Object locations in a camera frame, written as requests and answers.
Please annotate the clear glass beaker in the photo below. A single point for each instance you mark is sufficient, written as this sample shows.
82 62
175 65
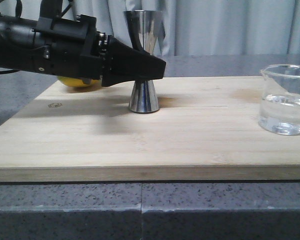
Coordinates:
279 110

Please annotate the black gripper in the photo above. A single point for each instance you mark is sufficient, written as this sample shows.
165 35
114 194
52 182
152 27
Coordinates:
78 50

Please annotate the yellow lemon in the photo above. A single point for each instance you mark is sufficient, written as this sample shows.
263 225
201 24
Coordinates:
78 83

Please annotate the light wooden cutting board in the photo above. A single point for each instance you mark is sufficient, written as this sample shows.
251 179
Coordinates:
206 129

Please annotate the grey curtain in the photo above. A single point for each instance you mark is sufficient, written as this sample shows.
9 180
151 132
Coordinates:
205 27

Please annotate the steel double jigger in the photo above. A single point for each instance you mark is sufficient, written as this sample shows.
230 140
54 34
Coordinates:
144 99

